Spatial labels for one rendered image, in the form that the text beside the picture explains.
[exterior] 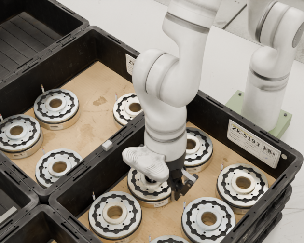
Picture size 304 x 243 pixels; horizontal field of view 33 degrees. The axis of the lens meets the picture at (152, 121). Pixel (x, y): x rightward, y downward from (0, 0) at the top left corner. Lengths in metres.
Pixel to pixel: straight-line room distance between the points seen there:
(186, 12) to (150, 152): 0.26
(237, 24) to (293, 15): 1.69
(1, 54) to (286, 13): 0.73
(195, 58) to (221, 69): 0.73
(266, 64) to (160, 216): 0.40
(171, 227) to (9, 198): 0.34
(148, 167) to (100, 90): 0.42
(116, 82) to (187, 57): 0.53
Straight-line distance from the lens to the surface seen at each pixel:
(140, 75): 0.76
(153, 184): 1.01
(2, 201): 1.09
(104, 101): 1.21
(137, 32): 1.59
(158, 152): 0.87
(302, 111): 1.40
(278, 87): 1.17
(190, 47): 0.74
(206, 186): 1.06
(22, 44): 1.40
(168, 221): 1.01
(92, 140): 1.14
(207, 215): 1.00
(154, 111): 0.81
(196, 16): 0.74
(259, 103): 1.20
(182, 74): 0.73
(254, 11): 1.03
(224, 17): 2.79
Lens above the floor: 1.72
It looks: 50 degrees down
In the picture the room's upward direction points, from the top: 2 degrees counter-clockwise
